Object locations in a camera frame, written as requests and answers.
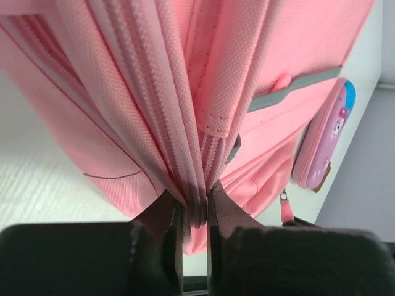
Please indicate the pink student backpack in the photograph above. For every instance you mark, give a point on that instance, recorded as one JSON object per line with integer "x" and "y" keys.
{"x": 147, "y": 96}

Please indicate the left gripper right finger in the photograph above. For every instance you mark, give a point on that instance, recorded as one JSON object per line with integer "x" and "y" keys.
{"x": 247, "y": 258}

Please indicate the pink cartoon pencil case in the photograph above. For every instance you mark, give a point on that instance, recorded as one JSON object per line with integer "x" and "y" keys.
{"x": 322, "y": 135}

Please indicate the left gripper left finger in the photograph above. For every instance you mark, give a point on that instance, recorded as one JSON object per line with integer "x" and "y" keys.
{"x": 138, "y": 257}

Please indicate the brown leather wallet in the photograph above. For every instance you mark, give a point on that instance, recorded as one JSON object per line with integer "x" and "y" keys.
{"x": 328, "y": 169}

